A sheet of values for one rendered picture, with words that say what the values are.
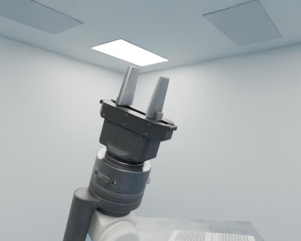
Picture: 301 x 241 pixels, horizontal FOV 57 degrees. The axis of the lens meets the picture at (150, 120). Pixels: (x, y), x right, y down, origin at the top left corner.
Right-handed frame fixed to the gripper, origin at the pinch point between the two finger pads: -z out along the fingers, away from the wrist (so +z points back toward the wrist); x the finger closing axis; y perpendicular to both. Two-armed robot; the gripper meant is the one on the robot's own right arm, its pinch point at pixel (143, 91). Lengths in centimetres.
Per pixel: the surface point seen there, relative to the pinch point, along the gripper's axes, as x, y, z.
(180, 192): 113, 398, 205
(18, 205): 251, 187, 229
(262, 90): 46, 405, 1
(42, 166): 265, 227, 187
